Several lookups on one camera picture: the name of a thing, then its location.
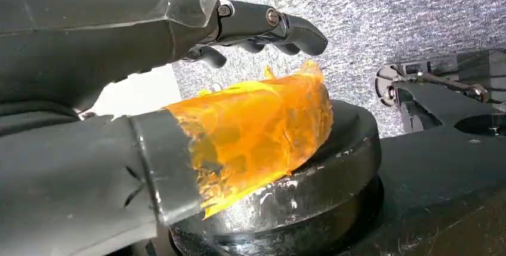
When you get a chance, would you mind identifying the black round metal base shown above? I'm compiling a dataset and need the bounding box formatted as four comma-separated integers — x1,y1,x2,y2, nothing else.
169,100,384,256

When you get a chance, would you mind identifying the black robot leg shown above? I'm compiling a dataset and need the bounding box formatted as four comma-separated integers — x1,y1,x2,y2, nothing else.
340,48,506,256

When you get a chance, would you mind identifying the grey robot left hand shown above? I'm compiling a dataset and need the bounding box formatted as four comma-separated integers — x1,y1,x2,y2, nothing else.
0,0,334,256

